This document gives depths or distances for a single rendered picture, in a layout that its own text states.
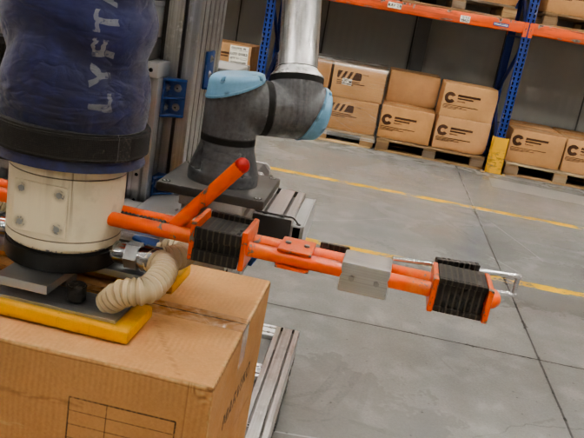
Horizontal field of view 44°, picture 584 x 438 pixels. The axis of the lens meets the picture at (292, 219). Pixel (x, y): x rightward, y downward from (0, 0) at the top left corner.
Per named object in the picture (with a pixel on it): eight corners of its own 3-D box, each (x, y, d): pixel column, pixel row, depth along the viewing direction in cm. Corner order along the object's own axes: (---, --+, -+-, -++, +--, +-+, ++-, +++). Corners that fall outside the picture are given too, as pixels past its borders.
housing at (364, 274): (336, 290, 103) (341, 262, 102) (341, 275, 110) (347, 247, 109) (384, 301, 103) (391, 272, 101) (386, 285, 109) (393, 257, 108)
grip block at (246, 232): (184, 261, 104) (189, 222, 103) (203, 242, 114) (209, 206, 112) (240, 274, 103) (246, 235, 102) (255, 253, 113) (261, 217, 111)
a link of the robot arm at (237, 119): (195, 125, 156) (203, 62, 152) (255, 131, 161) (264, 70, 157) (206, 137, 145) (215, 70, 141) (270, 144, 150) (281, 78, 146)
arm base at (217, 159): (197, 165, 163) (202, 122, 161) (262, 178, 162) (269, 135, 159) (178, 180, 149) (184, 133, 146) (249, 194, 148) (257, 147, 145)
